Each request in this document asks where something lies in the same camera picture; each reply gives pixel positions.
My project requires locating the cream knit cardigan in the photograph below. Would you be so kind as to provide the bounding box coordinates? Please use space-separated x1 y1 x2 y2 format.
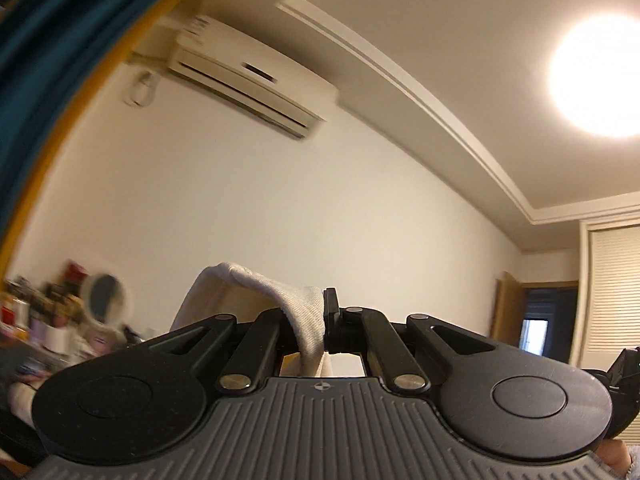
170 262 333 377

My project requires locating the round white mirror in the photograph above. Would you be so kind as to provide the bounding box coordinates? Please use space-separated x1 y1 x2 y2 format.
80 272 132 328

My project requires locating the white air conditioner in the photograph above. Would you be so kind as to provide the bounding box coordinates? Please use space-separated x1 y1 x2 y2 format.
168 15 338 139

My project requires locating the round ceiling lamp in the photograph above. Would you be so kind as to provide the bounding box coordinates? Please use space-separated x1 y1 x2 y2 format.
547 13 639 139

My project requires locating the teal curtain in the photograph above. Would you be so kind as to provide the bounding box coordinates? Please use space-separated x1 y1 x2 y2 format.
0 0 202 241

